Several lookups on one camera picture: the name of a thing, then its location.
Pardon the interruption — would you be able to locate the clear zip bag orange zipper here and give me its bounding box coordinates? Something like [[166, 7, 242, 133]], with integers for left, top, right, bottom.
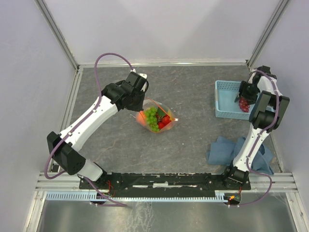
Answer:
[[135, 98, 179, 133]]

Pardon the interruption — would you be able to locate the light blue plastic basket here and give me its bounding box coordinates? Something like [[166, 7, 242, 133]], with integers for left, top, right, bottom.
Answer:
[[214, 80, 254, 121]]

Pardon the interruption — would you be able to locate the aluminium frame rail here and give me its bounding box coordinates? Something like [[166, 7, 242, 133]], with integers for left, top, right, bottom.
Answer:
[[249, 173, 298, 193]]

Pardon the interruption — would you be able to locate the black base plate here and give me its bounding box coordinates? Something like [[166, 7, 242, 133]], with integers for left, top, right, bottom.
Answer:
[[93, 173, 251, 198]]

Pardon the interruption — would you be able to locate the purple grape bunch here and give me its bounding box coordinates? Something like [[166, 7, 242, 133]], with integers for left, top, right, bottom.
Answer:
[[239, 98, 250, 113]]

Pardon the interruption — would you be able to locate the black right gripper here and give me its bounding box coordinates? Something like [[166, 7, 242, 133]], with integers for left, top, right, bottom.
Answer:
[[234, 80, 259, 106]]

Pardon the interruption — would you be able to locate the orange peach fruit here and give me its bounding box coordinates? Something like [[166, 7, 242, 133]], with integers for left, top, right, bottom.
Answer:
[[136, 111, 147, 127]]

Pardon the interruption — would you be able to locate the green grape bunch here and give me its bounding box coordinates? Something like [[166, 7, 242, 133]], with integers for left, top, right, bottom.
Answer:
[[144, 107, 159, 132]]

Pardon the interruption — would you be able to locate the light blue cable duct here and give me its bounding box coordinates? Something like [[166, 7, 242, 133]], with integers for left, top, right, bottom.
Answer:
[[45, 190, 229, 202]]

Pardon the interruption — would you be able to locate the red cherry bunch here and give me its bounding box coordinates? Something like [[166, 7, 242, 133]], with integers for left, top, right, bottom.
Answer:
[[158, 115, 171, 130]]

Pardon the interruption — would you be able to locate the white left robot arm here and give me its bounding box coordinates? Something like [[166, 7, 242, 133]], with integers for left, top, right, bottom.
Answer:
[[47, 71, 149, 189]]

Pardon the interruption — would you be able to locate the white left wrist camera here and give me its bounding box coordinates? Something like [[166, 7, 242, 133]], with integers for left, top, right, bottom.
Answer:
[[131, 69, 147, 79]]

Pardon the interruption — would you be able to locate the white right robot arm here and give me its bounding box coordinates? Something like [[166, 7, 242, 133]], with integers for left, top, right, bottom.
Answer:
[[221, 66, 290, 189]]

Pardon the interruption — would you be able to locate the blue cloth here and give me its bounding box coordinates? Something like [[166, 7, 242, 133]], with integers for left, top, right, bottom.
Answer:
[[206, 136, 274, 175]]

